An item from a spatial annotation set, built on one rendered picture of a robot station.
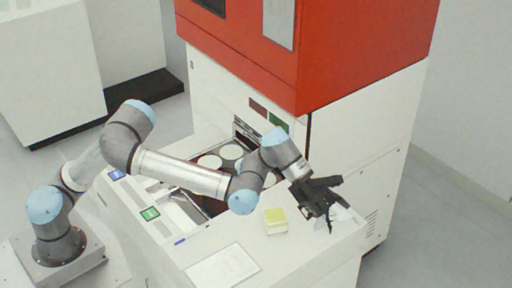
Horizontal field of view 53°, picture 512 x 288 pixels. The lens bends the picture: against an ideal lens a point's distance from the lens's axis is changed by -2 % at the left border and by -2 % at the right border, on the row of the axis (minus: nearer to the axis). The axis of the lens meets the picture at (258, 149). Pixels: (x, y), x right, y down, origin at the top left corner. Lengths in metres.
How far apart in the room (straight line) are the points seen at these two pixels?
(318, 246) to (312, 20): 0.73
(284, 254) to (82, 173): 0.70
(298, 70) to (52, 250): 1.01
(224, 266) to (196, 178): 0.38
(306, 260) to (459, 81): 1.88
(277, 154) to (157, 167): 0.33
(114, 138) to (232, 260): 0.55
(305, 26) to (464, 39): 1.67
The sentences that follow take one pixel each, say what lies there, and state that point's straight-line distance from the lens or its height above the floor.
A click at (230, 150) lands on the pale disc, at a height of 0.90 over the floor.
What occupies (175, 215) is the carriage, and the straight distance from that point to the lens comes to 1.98.
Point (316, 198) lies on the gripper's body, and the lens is 1.44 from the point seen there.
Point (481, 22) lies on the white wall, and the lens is 3.12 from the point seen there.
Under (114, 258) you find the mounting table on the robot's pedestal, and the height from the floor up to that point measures 0.82.
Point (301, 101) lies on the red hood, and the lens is 1.81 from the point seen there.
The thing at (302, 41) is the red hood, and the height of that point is 1.52.
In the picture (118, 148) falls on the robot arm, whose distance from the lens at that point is 1.46.
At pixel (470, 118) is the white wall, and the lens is 3.35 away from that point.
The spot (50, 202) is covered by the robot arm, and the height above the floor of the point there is 1.12.
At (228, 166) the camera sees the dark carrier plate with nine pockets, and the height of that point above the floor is 0.90.
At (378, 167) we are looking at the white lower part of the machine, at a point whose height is 0.72.
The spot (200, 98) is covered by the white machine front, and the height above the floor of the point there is 0.91.
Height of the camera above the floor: 2.29
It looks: 39 degrees down
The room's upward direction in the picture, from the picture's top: straight up
